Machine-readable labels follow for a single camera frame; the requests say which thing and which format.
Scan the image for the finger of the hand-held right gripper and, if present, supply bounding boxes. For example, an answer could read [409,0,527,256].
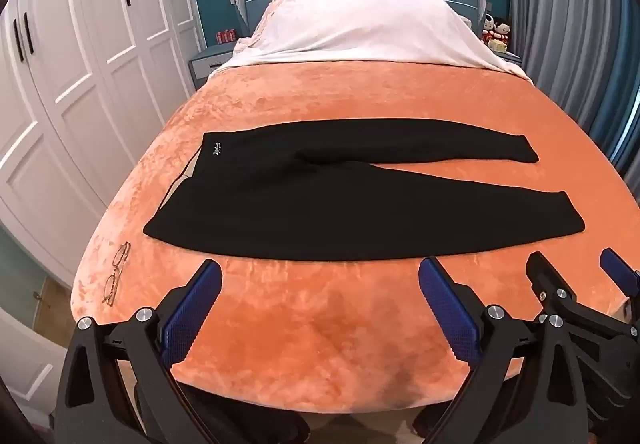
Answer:
[599,247,640,299]
[526,252,633,341]

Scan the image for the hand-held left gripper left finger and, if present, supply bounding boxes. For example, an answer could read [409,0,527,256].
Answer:
[50,259,224,444]

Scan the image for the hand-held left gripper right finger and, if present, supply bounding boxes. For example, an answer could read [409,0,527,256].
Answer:
[417,256,595,444]

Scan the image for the black pants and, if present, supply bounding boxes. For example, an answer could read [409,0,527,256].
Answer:
[143,119,585,261]

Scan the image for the thin-framed eyeglasses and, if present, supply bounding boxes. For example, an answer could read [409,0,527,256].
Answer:
[101,241,132,307]

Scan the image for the orange plush blanket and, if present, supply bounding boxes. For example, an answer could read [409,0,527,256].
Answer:
[70,56,637,431]

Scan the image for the white panelled cabinet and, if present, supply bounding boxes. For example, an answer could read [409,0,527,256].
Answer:
[0,308,68,425]

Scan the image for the blue-grey nightstand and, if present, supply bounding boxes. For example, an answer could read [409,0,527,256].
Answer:
[188,44,239,92]

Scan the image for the grey curtain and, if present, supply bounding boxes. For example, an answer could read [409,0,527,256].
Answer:
[505,0,640,185]

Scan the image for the white panelled wardrobe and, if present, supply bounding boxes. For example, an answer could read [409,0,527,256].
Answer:
[0,0,204,291]

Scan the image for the white bed cover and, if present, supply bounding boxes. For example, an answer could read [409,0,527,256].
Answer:
[216,0,534,84]

